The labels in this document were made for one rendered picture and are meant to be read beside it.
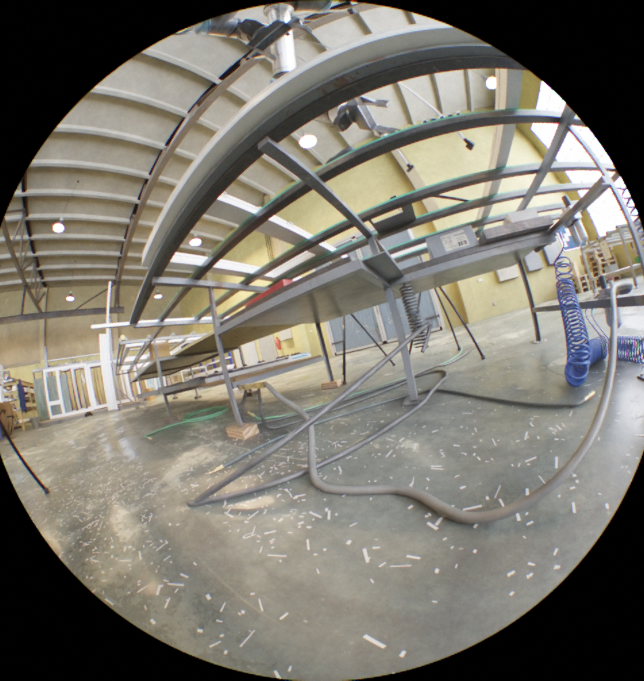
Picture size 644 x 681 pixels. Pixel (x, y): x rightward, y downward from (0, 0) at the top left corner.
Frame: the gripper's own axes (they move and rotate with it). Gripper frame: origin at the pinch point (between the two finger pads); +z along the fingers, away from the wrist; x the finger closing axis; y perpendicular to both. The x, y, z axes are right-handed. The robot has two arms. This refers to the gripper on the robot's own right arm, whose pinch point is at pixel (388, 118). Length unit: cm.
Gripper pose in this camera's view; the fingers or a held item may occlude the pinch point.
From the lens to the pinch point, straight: 80.0
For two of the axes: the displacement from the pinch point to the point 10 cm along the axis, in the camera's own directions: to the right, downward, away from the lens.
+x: 5.0, -0.9, 8.6
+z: 7.0, 6.2, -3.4
